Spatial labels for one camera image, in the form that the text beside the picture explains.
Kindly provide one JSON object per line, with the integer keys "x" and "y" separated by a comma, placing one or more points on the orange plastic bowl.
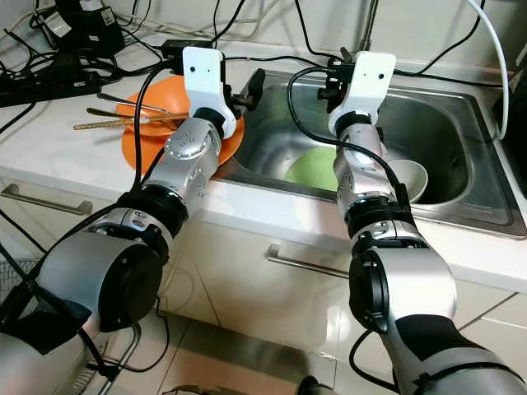
{"x": 156, "y": 85}

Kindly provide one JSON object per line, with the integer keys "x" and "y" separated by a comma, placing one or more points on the orange plastic plate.
{"x": 136, "y": 156}

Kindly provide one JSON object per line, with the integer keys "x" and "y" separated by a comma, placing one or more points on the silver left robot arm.
{"x": 107, "y": 280}

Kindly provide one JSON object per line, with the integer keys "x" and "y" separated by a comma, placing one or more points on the steel faucet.
{"x": 366, "y": 20}

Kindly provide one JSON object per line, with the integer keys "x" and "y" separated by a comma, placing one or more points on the black power adapter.
{"x": 186, "y": 47}

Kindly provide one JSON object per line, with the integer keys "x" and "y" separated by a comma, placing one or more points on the green plate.
{"x": 313, "y": 169}

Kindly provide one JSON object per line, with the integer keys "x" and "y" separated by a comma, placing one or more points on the stainless steel sink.
{"x": 453, "y": 123}

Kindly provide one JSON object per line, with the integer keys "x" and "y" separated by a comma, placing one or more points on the black charger device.
{"x": 86, "y": 25}

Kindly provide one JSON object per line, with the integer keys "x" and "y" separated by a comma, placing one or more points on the black appliance box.
{"x": 517, "y": 107}

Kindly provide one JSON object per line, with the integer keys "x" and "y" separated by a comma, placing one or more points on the black power strip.
{"x": 49, "y": 86}

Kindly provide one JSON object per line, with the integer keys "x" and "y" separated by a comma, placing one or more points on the grey floor fan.
{"x": 12, "y": 280}

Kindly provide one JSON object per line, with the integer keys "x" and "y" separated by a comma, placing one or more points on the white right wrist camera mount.
{"x": 370, "y": 86}

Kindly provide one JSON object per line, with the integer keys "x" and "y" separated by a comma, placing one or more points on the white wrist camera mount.
{"x": 204, "y": 86}
{"x": 370, "y": 86}

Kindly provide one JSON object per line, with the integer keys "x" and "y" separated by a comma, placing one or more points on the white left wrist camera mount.
{"x": 204, "y": 86}

